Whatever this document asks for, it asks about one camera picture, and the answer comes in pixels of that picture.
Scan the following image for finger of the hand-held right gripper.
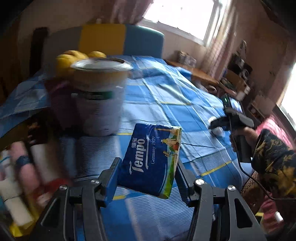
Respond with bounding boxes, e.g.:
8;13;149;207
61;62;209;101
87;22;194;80
209;117;230;130

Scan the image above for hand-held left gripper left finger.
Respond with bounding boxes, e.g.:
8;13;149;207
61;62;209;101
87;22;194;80
29;158;123;241

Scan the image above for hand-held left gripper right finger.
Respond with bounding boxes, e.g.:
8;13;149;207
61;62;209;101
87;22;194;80
176;161;266;241

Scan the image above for clear plastic bag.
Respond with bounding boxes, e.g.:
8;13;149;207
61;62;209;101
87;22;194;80
207;116;226;137

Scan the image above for blue tissue pack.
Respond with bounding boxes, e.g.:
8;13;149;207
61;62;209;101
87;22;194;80
117;123;183;199

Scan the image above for pink fuzzy sock roll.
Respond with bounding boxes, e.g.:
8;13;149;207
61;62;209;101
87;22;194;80
10;140;50;202

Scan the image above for toys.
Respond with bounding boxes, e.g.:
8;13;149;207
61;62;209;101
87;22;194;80
0;151;34;226

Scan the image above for purple box with gold lining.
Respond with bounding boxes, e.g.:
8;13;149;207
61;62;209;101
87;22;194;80
0;111;79;238

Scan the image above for person's right hand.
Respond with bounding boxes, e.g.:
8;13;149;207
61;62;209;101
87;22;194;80
230;126;263;153

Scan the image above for wooden chair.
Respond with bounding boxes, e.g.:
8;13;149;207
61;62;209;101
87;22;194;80
222;70;251;98

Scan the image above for wooden desk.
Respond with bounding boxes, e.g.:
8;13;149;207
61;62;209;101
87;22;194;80
165;59;219;86

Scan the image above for white tin can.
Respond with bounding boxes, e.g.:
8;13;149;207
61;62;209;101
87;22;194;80
70;58;134;137

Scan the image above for glass jars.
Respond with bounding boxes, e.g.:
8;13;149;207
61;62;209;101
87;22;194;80
178;50;197;66

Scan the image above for pink curtain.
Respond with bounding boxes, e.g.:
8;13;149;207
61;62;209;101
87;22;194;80
92;0;148;25
208;0;241;75

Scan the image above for purple plastic cup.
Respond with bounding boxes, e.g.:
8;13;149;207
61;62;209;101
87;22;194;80
45;79;80;135

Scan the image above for window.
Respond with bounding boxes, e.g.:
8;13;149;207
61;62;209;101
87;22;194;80
142;0;222;47

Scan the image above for yellow plush toy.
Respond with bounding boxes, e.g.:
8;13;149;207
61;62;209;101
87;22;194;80
56;50;107;78

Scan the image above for grey yellow blue headboard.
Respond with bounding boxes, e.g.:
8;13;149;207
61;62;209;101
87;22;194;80
44;24;165;70

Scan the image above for black cable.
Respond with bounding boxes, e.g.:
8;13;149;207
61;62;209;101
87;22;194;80
238;160;296;201

